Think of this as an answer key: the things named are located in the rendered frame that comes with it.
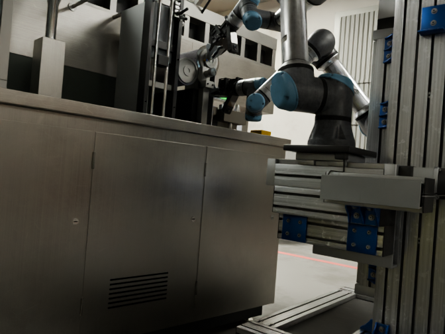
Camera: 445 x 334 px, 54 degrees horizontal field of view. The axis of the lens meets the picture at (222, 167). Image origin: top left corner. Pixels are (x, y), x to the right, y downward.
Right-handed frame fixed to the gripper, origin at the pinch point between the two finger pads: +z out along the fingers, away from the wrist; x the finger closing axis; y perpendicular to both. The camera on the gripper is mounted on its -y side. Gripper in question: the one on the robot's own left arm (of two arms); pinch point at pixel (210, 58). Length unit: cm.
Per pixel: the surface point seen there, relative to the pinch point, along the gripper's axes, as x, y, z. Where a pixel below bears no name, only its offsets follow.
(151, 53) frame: 37.0, -9.5, 0.2
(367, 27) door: -291, 141, -11
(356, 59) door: -289, 120, 18
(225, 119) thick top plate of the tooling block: -13.1, -20.8, 17.4
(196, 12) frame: -19, 52, 5
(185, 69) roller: 11.5, -3.2, 7.7
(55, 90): 68, -14, 25
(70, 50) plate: 52, 21, 31
